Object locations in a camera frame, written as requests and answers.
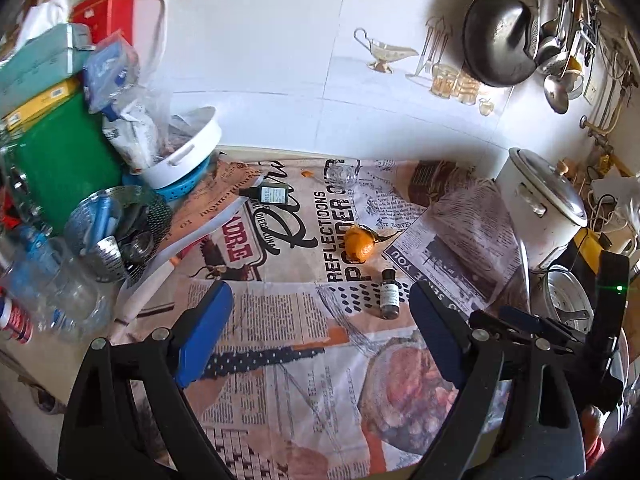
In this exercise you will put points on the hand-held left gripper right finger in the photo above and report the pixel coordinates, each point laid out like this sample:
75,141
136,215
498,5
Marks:
432,330

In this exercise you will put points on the orange fruit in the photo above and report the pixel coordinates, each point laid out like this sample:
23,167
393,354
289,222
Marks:
360,245

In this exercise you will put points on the white tissue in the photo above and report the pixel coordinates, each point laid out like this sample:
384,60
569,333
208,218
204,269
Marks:
42,15

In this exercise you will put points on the blue plastic basket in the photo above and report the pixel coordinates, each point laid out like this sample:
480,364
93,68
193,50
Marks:
170,191

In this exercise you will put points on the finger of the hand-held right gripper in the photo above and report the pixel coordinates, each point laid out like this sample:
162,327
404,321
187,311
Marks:
520,321
487,320

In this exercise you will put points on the person's right hand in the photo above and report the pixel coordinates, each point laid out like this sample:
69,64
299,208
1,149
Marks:
593,430

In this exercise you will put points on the white jar with red label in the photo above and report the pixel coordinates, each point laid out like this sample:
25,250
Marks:
15,317

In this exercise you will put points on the red box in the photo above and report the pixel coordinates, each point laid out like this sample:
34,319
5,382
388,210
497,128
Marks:
107,10

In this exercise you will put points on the metal mesh strainer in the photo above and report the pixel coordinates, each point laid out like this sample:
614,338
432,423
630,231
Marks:
125,230

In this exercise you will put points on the white plastic basket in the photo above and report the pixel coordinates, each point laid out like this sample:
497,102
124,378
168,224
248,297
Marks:
190,150

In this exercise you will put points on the yellow flat box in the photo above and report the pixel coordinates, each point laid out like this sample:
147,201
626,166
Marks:
42,102

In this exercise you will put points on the metal faucet pipes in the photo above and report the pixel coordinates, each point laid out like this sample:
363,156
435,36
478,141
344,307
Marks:
607,110

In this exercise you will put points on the green box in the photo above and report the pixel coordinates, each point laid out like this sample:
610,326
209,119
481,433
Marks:
65,170

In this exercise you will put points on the metal skimmer ladle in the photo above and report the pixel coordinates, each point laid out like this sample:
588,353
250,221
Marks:
550,60

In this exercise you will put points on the newspaper print tablecloth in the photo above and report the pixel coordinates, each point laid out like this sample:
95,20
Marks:
300,360

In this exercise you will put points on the small clear glass jar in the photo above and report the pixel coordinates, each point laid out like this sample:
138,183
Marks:
341,176

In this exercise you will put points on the clear and blue plastic bag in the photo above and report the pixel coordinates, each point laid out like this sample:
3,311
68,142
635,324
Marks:
125,110

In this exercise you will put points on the clear glass cup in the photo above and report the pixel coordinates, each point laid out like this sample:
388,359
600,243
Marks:
82,305

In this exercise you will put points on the white plastic bag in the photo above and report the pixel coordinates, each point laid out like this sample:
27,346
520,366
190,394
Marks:
620,200

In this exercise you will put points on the teal tissue box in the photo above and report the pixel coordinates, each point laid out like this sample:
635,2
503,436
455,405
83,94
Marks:
35,70

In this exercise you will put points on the white wall socket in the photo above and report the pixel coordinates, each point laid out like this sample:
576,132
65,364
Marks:
592,90

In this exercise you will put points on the round metal basin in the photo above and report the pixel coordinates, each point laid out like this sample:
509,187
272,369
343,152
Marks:
565,300

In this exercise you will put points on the small brown glass bottle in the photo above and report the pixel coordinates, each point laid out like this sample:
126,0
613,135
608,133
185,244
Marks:
390,295

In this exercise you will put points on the white rice cooker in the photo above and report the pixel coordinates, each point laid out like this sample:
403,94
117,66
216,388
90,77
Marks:
540,205

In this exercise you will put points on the black power adapter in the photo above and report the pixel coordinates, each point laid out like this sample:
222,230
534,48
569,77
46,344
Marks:
265,195

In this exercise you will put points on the clear plastic water bottle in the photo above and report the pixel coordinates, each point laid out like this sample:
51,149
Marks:
27,275

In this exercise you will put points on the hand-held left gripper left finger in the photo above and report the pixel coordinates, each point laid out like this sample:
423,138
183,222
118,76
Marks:
205,330

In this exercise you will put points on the black wok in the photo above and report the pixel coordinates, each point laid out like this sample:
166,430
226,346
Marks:
500,40

